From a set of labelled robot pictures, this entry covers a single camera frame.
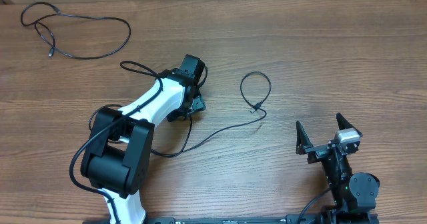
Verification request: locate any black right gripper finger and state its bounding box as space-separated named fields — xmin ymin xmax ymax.
xmin=336 ymin=113 xmax=363 ymax=137
xmin=296 ymin=121 xmax=313 ymax=155

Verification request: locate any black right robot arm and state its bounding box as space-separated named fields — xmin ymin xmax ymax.
xmin=296 ymin=113 xmax=380 ymax=223

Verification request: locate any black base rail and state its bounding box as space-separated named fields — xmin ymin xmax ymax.
xmin=82 ymin=213 xmax=380 ymax=224

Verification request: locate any black USB cable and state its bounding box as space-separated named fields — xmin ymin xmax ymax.
xmin=149 ymin=71 xmax=272 ymax=159
xmin=87 ymin=103 xmax=123 ymax=131
xmin=20 ymin=1 xmax=132 ymax=61

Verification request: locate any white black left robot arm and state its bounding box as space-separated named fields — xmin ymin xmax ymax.
xmin=69 ymin=55 xmax=207 ymax=223

